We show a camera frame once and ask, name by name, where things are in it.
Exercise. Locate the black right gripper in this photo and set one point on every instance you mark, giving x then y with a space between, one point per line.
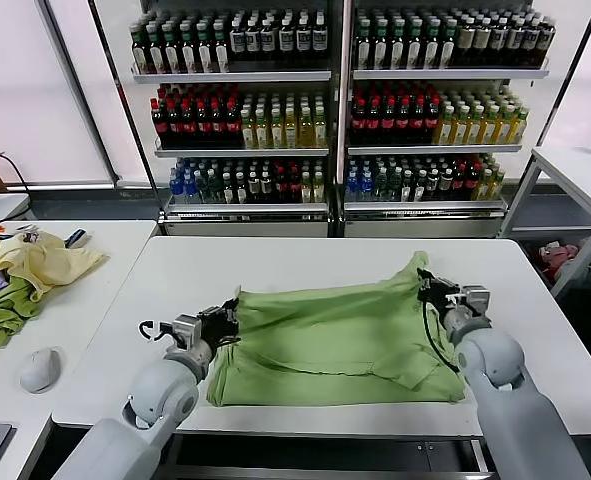
447 295

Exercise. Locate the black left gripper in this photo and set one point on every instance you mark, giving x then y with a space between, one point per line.
217 325

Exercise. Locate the green polo shirt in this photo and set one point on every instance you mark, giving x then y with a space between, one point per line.
325 340

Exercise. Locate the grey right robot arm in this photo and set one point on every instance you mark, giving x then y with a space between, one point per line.
505 380

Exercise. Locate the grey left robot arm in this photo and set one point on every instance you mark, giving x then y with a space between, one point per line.
160 395

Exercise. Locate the clear green soda bottle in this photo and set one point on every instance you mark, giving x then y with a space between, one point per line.
394 187
204 189
381 187
215 189

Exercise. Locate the small red-cap cola bottle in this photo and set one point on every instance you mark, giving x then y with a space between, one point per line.
295 189
459 187
472 187
281 189

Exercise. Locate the small yellow drink bottle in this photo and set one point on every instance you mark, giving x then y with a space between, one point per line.
496 187
484 187
319 189
306 189

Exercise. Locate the blue water bottle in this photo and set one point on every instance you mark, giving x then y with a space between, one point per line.
176 189
190 189
366 187
352 187

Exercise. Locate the pink cloth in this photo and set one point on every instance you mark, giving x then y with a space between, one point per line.
555 255

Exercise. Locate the black laundry basket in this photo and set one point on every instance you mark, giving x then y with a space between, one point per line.
590 302

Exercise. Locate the blue white striped item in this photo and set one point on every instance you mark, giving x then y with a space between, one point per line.
77 237

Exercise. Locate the pale yellow garment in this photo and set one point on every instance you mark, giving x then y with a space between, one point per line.
45 260

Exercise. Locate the white computer mouse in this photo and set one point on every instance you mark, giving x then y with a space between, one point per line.
40 370

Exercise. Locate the metal beverage shelving unit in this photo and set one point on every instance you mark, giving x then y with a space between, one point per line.
232 76
450 74

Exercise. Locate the crumpled green garment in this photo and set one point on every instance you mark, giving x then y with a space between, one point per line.
2 310

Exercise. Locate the green-cap dark tea bottle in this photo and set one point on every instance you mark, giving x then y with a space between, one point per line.
431 48
156 51
188 51
447 48
204 51
172 51
397 48
414 48
362 48
380 48
140 51
220 51

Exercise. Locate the white-cap beige-label bottle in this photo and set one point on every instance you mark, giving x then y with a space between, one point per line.
498 41
481 41
546 41
514 41
530 41
465 41

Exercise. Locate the white-cap blue-label bottle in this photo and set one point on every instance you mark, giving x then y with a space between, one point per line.
286 41
303 41
268 41
253 41
319 41
237 41

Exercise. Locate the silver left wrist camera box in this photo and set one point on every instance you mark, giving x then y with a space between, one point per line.
187 330

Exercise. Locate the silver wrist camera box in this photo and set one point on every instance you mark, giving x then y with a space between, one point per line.
187 330
475 299

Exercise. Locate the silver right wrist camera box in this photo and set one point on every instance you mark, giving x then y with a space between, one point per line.
475 299

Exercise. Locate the white metal-frame side table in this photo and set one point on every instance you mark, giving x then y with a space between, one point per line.
575 170

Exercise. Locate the slanted grey metal post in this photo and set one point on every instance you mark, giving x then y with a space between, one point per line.
82 100

